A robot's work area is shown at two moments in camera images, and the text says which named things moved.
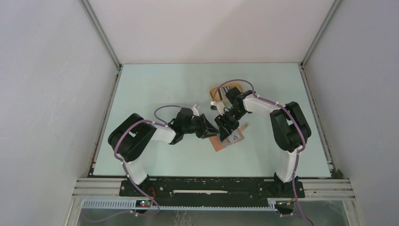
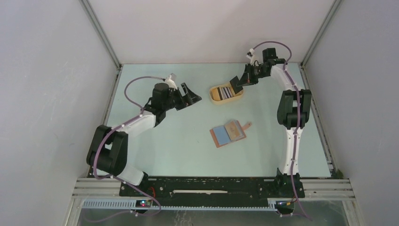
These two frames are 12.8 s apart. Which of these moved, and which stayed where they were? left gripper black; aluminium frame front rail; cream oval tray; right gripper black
Moved: left gripper black; right gripper black
Stayed: aluminium frame front rail; cream oval tray
